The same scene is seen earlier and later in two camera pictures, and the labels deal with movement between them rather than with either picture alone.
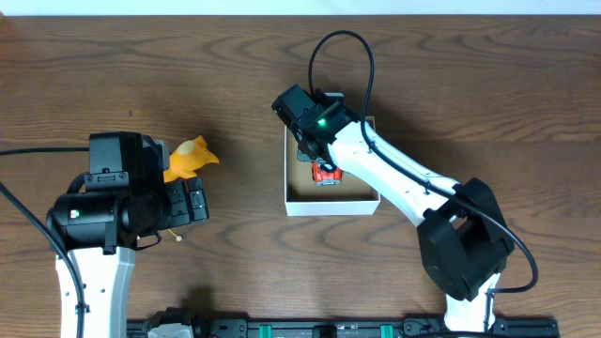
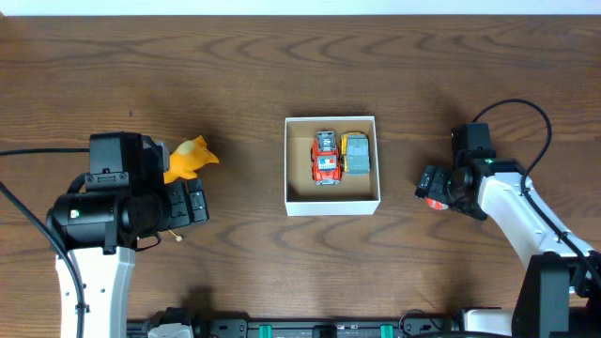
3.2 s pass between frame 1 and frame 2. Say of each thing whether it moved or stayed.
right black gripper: moved
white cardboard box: stayed
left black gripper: stayed
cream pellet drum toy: stayed
